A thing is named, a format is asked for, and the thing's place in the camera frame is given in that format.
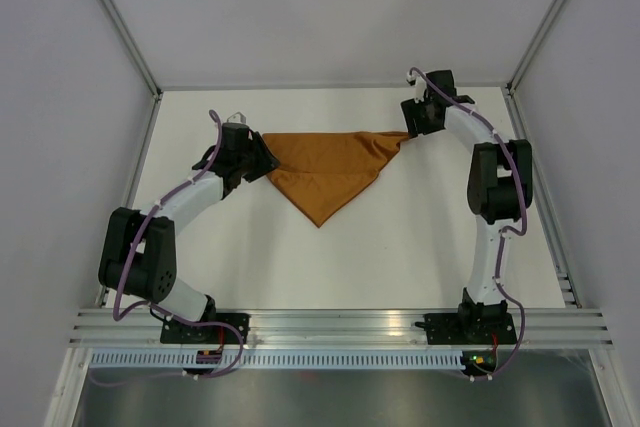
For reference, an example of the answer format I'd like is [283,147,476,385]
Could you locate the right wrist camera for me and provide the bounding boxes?
[406,69,428,103]

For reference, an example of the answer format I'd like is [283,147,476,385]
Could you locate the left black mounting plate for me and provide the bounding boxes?
[160,312,250,345]

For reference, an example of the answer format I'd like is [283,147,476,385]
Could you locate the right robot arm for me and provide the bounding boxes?
[401,67,533,345]

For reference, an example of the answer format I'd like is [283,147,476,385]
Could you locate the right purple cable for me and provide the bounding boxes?
[408,66,530,383]

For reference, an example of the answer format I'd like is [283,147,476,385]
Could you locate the aluminium frame post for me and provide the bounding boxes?
[96,0,162,99]
[504,0,601,96]

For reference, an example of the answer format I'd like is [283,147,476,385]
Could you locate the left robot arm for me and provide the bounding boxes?
[98,121,279,345]

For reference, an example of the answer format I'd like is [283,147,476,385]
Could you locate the slotted cable duct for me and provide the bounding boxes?
[90,348,463,370]

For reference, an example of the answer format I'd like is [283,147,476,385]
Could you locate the left aluminium frame post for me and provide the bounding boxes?
[96,0,162,99]

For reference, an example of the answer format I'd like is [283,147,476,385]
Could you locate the right aluminium frame post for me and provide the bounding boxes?
[504,0,601,96]

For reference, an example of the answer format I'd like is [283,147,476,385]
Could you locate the brown cloth napkin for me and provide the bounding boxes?
[263,131,409,227]

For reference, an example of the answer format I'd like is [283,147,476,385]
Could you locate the black mounting plate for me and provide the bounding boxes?
[413,313,517,346]
[160,312,250,345]

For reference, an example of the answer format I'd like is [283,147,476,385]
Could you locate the aluminium front rail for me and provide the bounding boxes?
[68,308,613,350]

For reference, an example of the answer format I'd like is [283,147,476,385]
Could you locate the purple cable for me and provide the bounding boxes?
[408,66,530,383]
[89,109,246,388]

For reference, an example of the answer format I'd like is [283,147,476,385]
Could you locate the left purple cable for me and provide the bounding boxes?
[89,109,246,388]

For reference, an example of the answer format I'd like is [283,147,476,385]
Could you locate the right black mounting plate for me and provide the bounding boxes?
[413,313,517,346]

